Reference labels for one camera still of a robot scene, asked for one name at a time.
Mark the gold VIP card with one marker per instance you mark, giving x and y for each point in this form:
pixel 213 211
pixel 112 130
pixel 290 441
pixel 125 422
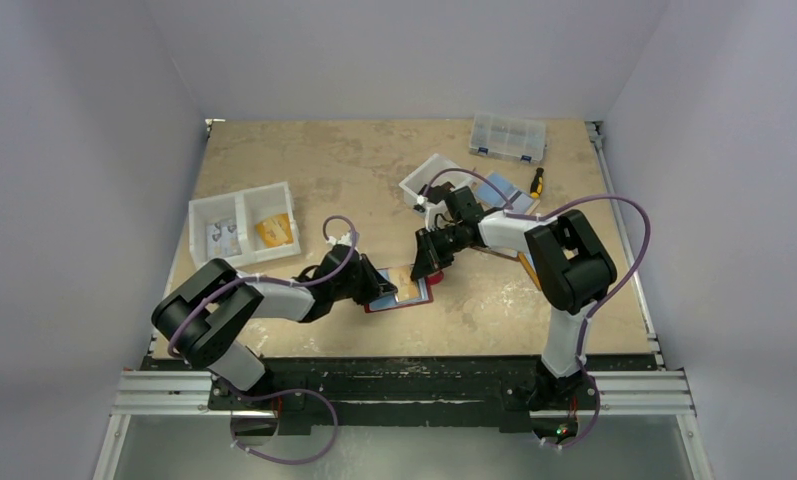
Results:
pixel 409 291

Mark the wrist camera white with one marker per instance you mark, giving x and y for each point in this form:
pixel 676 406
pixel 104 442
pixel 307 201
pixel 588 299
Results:
pixel 349 239
pixel 429 211

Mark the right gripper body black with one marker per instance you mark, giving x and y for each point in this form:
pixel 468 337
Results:
pixel 428 249

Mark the small white square bin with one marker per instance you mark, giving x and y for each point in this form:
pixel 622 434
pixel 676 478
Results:
pixel 412 185

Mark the grey card in bin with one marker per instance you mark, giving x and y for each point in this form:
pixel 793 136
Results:
pixel 222 239

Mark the clear plastic organizer box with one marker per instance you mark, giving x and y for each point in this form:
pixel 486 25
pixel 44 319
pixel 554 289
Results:
pixel 511 138

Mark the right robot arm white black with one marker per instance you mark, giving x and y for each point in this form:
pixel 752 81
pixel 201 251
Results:
pixel 574 270

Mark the open tan card holder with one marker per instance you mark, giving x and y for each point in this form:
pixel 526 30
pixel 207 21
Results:
pixel 527 264

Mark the yellow black screwdriver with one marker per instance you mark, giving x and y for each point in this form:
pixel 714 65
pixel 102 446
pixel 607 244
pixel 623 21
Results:
pixel 536 187

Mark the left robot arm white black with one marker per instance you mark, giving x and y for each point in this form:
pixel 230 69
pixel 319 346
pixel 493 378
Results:
pixel 203 318

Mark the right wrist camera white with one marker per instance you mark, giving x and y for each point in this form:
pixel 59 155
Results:
pixel 429 211

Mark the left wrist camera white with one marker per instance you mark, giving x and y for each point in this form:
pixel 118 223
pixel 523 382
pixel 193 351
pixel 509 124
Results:
pixel 349 239

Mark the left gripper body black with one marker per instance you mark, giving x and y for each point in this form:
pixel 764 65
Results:
pixel 357 287

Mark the open blue card holder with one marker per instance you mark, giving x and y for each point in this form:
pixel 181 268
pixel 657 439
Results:
pixel 521 201

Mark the orange card in bin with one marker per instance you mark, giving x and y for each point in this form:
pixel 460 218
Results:
pixel 275 231

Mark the red card holder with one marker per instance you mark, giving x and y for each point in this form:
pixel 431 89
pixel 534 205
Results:
pixel 389 302

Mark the white two-compartment bin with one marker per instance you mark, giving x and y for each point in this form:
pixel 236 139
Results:
pixel 247 207

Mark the black item in bin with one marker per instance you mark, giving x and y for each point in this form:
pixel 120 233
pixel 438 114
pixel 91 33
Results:
pixel 436 194

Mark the aluminium frame rail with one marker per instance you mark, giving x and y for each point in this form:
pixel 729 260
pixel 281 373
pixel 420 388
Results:
pixel 167 393

